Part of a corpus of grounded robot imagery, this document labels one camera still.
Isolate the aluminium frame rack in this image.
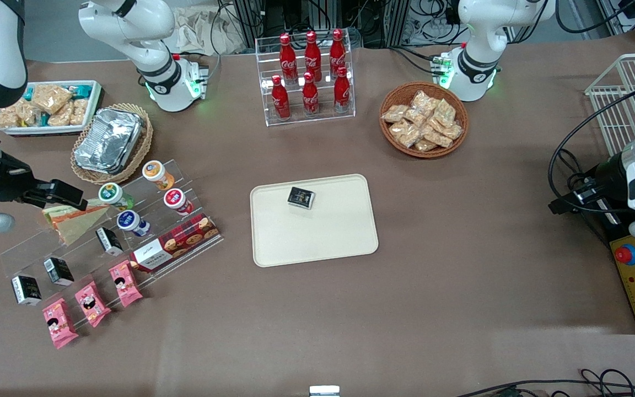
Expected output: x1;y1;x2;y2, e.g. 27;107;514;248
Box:
234;0;412;49

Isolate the red cola bottle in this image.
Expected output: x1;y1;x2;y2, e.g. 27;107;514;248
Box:
329;29;347;78
333;66;352;114
271;75;291;121
278;33;298;84
304;30;322;82
302;72;320;117

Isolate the small black snack box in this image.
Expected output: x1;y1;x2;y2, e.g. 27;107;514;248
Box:
95;227;125;257
10;275;43;307
287;186;317;210
43;257;75;287

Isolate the triangle sandwich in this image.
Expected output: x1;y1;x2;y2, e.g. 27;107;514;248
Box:
42;198;132;246

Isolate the red lid yogurt cup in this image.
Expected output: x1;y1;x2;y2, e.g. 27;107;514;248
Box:
163;188;194;216

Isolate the orange lid yogurt cup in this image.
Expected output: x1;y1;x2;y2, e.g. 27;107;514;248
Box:
142;160;176;191

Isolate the clear acrylic bottle rack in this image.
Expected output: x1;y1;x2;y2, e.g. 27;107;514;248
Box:
255;30;356;128

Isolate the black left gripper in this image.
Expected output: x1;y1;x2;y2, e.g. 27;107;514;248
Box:
548;153;632;216

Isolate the oval wicker basket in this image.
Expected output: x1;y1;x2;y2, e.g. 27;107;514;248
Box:
70;103;154;185

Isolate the white wire basket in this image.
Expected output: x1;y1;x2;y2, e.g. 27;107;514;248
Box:
584;53;635;158

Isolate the black cable bundle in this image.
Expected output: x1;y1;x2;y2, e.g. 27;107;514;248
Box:
454;368;635;397

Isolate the pink snack packet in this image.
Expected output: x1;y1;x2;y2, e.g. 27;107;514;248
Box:
74;281;112;329
41;297;79;350
108;260;144;308

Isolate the white rectangular snack tray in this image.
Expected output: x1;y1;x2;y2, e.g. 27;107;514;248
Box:
0;80;104;137

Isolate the blue lid yogurt cup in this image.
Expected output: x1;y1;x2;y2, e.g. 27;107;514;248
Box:
116;210;151;238

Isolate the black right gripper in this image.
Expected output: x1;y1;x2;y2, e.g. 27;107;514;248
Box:
0;148;89;212

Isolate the crumpled beige cloth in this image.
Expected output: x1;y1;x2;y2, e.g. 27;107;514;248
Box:
163;6;247;56

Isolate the beige plastic tray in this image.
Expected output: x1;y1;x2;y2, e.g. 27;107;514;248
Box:
250;174;379;268

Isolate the red plaid cookie box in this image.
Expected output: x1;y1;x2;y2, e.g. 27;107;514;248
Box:
130;213;220;272

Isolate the green lid yogurt cup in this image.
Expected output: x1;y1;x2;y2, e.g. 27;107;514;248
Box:
98;183;135;211

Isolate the clear acrylic tiered stand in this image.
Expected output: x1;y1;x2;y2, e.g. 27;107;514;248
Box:
0;159;224;327

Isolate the aluminium foil container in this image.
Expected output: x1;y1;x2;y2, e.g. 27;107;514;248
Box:
73;108;143;175

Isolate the round brown wicker basket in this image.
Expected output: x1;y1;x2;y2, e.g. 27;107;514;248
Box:
379;82;470;159

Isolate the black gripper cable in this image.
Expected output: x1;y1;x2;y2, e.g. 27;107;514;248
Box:
547;88;635;216

